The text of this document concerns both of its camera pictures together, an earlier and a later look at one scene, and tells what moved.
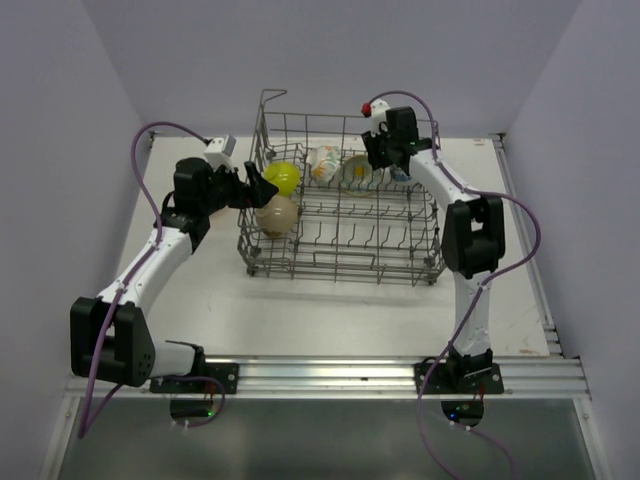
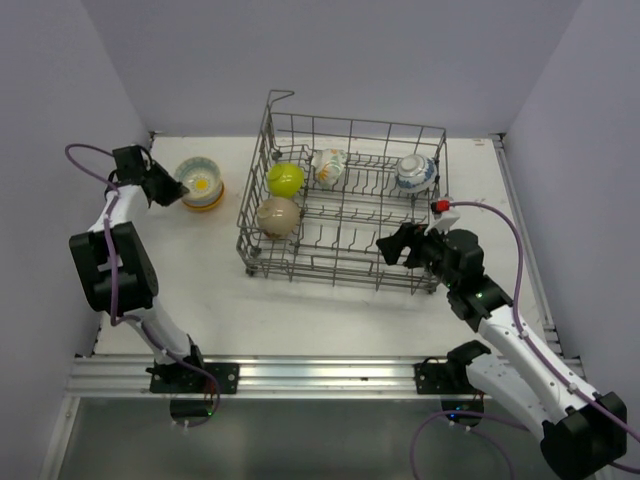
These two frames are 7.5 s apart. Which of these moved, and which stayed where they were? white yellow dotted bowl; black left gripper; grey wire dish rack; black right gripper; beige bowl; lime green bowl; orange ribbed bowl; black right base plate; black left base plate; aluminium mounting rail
Moved: white yellow dotted bowl; black left gripper; orange ribbed bowl; black right gripper
Stayed: black left base plate; lime green bowl; aluminium mounting rail; grey wire dish rack; beige bowl; black right base plate
